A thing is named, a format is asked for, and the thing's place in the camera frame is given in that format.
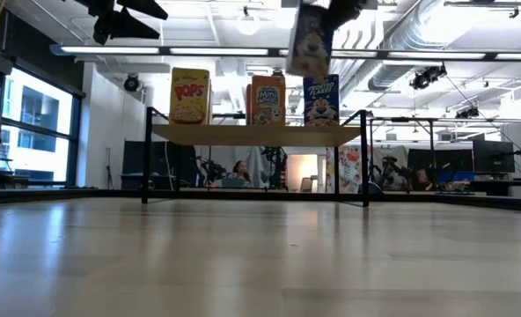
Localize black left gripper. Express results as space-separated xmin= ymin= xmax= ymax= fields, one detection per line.
xmin=62 ymin=0 xmax=169 ymax=45

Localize blue Frosted Flakes box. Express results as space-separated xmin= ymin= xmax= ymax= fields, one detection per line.
xmin=303 ymin=73 xmax=341 ymax=128
xmin=285 ymin=3 xmax=334 ymax=81

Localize yellow Corn Pops box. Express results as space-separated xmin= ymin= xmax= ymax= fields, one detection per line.
xmin=169 ymin=66 xmax=212 ymax=126

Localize long ceiling light bar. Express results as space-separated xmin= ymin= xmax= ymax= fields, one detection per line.
xmin=48 ymin=42 xmax=521 ymax=63

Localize black track spotlights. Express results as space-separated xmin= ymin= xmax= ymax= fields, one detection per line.
xmin=454 ymin=105 xmax=481 ymax=120
xmin=408 ymin=64 xmax=448 ymax=91

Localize black cabinet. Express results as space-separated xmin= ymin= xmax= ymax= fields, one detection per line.
xmin=121 ymin=140 xmax=198 ymax=190

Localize colourful banner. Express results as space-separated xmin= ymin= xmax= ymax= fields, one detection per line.
xmin=325 ymin=146 xmax=363 ymax=195

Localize dark background plant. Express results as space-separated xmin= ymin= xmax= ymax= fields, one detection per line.
xmin=260 ymin=146 xmax=289 ymax=191

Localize person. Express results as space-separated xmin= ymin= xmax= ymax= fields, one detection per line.
xmin=230 ymin=159 xmax=253 ymax=188

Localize black monitor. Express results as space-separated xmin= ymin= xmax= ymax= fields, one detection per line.
xmin=407 ymin=148 xmax=473 ymax=173
xmin=472 ymin=139 xmax=516 ymax=173

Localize grey laptop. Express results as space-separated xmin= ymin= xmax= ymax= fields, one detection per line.
xmin=220 ymin=176 xmax=246 ymax=189

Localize silver ventilation duct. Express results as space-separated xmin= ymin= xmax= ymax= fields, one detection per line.
xmin=339 ymin=0 xmax=451 ymax=92

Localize black metal frame table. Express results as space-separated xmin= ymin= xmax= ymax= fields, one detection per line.
xmin=368 ymin=115 xmax=481 ymax=195

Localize window with dark frame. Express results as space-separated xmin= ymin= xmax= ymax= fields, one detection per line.
xmin=0 ymin=65 xmax=85 ymax=188

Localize ceiling rail fixture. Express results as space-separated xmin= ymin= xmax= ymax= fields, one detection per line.
xmin=443 ymin=0 xmax=521 ymax=19

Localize wooden shelf with black frame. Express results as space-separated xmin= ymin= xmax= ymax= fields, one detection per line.
xmin=141 ymin=107 xmax=371 ymax=209

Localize black aluminium rig frame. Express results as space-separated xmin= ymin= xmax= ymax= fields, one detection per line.
xmin=0 ymin=186 xmax=521 ymax=213

